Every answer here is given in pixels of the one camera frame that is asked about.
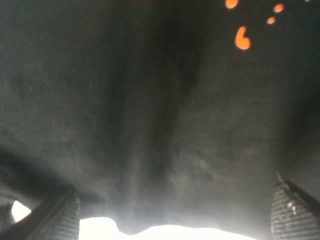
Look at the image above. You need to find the black printed t-shirt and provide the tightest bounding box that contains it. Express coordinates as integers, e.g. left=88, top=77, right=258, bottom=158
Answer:
left=0, top=0, right=320, bottom=240

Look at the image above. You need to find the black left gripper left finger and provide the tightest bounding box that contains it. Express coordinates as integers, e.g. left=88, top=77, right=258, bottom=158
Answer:
left=0, top=187, right=80, bottom=240

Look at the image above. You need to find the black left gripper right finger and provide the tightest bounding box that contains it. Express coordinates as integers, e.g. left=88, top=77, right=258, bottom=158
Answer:
left=270, top=172, right=320, bottom=240

